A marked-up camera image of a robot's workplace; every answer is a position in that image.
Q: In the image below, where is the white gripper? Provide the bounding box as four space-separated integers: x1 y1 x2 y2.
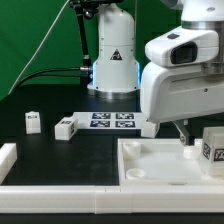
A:
140 62 224 146

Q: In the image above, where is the white square table top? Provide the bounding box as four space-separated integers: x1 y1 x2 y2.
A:
117 138 224 186

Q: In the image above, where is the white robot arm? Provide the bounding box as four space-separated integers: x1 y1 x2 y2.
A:
88 0 224 136

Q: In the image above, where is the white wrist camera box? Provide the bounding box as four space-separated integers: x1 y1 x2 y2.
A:
145 26 219 68

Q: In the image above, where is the white marker base plate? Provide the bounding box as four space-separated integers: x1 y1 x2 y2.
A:
73 112 144 130

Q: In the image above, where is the black thick cable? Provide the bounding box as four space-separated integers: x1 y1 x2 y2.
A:
15 66 93 88

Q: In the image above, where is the white front fence rail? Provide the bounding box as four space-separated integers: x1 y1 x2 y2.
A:
0 185 224 214

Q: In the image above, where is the white fence rail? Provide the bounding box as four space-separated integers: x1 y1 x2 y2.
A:
0 185 224 214
0 143 17 185

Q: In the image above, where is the white thin cable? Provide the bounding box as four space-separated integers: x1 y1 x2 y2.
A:
7 0 72 96

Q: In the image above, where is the white left fence rail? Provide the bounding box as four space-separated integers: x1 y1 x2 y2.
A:
0 143 17 185

